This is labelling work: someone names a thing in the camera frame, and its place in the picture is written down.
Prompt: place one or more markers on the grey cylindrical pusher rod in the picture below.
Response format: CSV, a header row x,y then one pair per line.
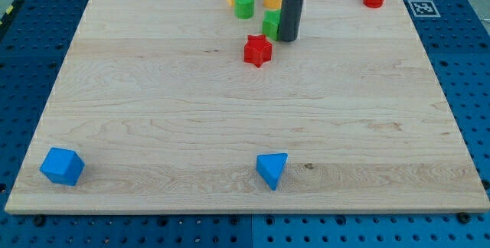
x,y
291,12

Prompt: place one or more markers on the blue triangle block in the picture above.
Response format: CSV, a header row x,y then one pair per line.
x,y
270,167

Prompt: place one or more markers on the green cylinder block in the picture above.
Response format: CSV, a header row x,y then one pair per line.
x,y
244,9

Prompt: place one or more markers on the blue cube block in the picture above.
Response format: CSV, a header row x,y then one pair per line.
x,y
62,166

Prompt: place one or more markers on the white fiducial marker tag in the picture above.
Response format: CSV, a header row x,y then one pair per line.
x,y
423,8

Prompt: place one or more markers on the red star block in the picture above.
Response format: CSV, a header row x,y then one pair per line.
x,y
257,50

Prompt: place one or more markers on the wooden board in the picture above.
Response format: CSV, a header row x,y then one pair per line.
x,y
155,98

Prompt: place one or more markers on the green star block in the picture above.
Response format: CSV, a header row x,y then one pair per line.
x,y
270,25

